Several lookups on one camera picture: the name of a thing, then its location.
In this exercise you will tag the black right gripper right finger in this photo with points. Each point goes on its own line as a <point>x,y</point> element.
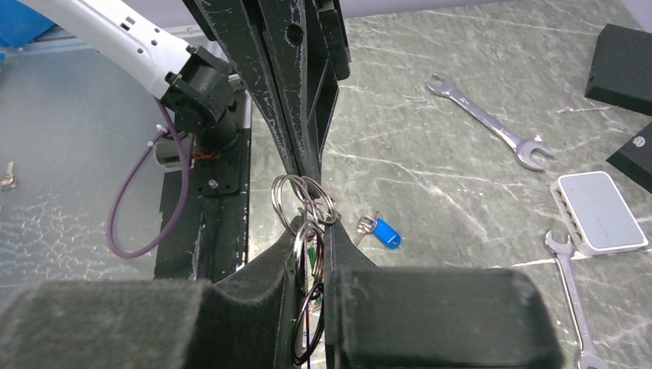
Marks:
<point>431,317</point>

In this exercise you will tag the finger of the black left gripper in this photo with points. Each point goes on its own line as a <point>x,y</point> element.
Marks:
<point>240,28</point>
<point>309,55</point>

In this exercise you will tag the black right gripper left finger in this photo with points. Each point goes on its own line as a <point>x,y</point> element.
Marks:
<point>243,321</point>

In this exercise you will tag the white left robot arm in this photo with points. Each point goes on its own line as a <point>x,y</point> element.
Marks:
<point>186,79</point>

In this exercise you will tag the key with blue tag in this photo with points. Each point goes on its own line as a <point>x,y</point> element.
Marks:
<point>380,229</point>

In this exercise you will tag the small silver wrench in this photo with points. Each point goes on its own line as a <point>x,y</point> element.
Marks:
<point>588,355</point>

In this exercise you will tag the large silver wrench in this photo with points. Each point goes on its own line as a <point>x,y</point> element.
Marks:
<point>443,85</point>

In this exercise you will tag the black box with label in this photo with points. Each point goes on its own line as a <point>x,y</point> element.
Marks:
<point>633,159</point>

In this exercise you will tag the black flat box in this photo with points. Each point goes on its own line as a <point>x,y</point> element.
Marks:
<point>620,71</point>

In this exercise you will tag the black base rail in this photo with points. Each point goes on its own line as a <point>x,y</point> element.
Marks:
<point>210,238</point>

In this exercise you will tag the white network switch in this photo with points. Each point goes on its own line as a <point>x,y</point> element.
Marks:
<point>596,215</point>

